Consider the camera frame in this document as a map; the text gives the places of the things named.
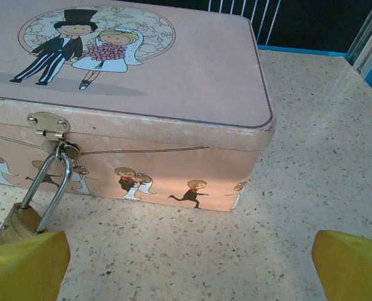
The pink wedding cartoon tin box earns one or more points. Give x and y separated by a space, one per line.
179 94

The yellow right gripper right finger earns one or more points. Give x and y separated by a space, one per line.
352 269

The aluminium frame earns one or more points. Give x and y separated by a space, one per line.
366 40

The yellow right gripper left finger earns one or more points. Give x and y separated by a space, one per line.
22 269

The brass padlock with steel shackle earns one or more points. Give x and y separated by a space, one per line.
19 221

